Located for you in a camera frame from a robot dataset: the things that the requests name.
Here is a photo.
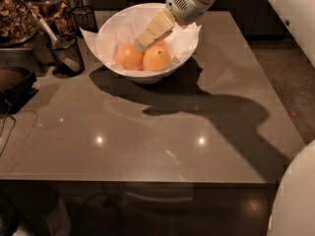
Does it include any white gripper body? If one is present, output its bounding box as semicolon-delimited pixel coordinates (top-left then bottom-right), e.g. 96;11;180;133
165;0;214;25

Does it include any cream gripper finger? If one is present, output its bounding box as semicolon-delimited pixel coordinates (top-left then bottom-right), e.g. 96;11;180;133
134;9;175;52

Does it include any orange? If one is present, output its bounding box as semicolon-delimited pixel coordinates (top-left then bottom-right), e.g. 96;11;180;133
115;44;144;71
143;46;171;71
155;40;166;48

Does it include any white bowl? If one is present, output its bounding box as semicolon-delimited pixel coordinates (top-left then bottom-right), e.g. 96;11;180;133
94;2;200;85

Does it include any white paper liner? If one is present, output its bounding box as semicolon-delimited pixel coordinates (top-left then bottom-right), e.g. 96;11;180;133
80;7;203;71

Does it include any black mesh cup rear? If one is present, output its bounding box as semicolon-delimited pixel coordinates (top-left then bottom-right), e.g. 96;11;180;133
71;6;97;32

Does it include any black mesh cup with utensil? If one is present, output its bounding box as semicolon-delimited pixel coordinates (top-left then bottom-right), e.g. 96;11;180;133
46;34;85;78

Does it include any silver serving utensil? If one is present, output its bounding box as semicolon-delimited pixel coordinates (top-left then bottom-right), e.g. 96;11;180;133
18;0;84;77

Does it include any glass jar of snacks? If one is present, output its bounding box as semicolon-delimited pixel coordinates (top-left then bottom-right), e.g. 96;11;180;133
0;0;37;48

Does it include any black device on table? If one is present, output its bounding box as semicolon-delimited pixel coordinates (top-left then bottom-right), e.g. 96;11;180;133
0;66;36;114

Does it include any black cable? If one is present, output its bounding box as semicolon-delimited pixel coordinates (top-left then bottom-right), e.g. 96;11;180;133
0;102;17;157

